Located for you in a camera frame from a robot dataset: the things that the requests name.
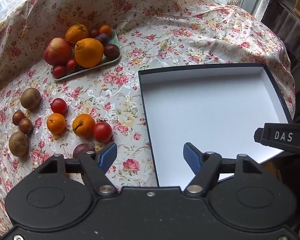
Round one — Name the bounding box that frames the small brown fruit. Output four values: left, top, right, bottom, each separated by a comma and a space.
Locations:
12, 110, 26, 125
19, 118, 34, 135

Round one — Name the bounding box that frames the lace curtain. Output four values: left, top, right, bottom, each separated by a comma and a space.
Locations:
252, 0, 278, 22

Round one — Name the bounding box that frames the floral tablecloth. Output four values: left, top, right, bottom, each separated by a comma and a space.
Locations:
0, 0, 297, 238

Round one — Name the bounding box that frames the brown kiwi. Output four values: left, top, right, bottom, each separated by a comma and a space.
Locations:
8, 131, 29, 157
20, 87, 42, 110

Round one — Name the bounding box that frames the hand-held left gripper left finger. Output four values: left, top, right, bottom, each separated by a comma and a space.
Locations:
37, 142, 118, 197

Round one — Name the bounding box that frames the large orange with stem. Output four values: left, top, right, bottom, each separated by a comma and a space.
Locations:
74, 38, 105, 68

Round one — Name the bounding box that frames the white box with dark rim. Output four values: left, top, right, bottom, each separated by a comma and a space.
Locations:
138, 64, 293, 187

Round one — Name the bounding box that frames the red apple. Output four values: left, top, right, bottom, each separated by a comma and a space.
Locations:
43, 37, 73, 66

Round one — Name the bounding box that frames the cherry tomato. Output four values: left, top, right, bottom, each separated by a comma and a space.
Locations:
52, 64, 67, 79
66, 58, 78, 72

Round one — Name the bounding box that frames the green tray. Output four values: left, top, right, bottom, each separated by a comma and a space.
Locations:
51, 29, 122, 81

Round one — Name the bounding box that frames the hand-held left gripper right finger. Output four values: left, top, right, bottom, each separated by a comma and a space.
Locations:
183, 142, 264, 198

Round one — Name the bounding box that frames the red tomato with calyx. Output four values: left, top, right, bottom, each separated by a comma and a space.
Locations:
93, 120, 113, 143

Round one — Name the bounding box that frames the mandarin with stem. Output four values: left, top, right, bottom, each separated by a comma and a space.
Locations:
72, 113, 96, 138

